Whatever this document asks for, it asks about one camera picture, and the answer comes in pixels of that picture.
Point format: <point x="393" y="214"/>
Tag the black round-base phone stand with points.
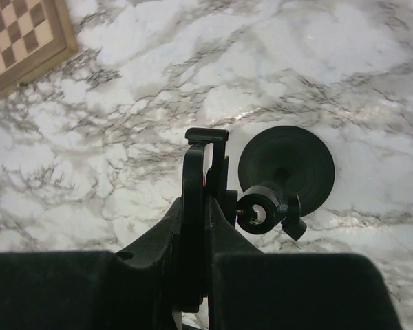
<point x="285" y="173"/>

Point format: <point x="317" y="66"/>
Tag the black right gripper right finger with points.
<point x="249" y="289"/>

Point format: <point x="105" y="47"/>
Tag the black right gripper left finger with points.
<point x="149" y="284"/>

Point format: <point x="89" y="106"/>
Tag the wooden chessboard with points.
<point x="35" y="37"/>

